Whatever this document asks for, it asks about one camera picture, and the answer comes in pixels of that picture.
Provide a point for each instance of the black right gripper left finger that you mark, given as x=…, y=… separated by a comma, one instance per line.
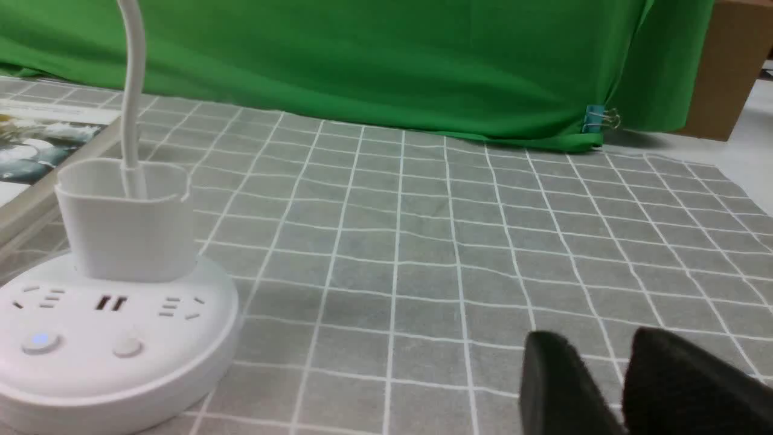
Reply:
x=557, y=392

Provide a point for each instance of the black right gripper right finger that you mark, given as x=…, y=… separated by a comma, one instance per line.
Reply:
x=673, y=386

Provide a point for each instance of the white desk lamp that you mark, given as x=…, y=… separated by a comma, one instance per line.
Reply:
x=130, y=326

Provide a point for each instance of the grey checkered tablecloth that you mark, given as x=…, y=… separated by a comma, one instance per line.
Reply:
x=389, y=277

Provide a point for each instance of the blue binder clip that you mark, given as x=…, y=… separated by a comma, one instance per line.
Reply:
x=598, y=119

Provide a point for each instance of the green backdrop cloth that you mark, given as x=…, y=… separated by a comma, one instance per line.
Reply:
x=523, y=73

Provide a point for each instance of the brown cardboard box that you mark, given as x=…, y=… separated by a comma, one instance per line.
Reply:
x=737, y=44

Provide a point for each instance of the large white bottom book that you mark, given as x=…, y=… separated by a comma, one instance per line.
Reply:
x=42, y=193

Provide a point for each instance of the white autonomous driving book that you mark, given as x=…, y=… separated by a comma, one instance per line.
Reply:
x=22, y=120

